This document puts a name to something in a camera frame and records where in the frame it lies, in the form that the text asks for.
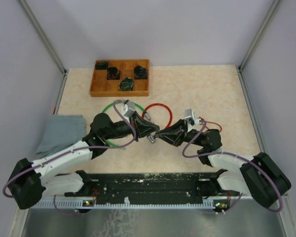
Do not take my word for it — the thin red wire padlock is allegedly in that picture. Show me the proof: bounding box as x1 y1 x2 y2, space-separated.
199 117 222 132

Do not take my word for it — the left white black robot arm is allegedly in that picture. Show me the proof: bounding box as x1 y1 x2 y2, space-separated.
3 112 160 210

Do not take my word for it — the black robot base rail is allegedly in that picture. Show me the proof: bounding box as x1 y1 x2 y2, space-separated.
37 171 240 213

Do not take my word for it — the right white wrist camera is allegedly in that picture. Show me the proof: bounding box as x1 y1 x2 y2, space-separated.
185 109 202 126

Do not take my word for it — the purple cable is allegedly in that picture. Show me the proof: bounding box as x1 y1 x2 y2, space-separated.
182 120 284 215
2 99 136 217

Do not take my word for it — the green cable lock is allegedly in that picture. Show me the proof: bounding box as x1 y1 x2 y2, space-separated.
102 103 146 150

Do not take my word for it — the black dotted rolled tie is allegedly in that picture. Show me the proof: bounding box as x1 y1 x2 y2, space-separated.
134 65 148 79

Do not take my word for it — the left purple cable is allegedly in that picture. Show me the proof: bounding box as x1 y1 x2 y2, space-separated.
2 99 136 217

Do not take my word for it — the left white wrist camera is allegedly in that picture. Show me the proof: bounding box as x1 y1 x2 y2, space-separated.
121 100 136 118

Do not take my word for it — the blue yellow rolled tie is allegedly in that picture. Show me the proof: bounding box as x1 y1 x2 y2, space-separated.
119 77 134 91

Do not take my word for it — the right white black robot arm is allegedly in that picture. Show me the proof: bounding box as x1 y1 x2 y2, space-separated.
132 118 292 212

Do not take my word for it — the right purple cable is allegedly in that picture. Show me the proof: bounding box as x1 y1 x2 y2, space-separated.
182 120 284 215

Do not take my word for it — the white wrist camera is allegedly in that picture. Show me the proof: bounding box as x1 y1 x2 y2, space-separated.
185 109 202 126
121 100 136 118

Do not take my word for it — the wooden compartment tray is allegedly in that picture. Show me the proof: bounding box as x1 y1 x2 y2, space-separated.
90 59 150 97

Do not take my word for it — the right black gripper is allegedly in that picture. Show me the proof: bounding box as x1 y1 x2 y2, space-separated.
155 119 204 147

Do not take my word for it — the dark green rolled tie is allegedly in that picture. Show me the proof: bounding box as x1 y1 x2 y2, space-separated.
95 61 109 70

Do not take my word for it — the black orange rolled tie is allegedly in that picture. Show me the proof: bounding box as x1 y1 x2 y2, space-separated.
107 67 120 80

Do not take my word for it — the red cable lock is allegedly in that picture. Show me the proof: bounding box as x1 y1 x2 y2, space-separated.
141 103 173 144

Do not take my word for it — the folded blue jeans cloth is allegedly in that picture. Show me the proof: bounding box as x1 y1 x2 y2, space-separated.
35 115 86 158

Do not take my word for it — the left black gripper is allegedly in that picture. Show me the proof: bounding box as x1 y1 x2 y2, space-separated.
104 111 159 141

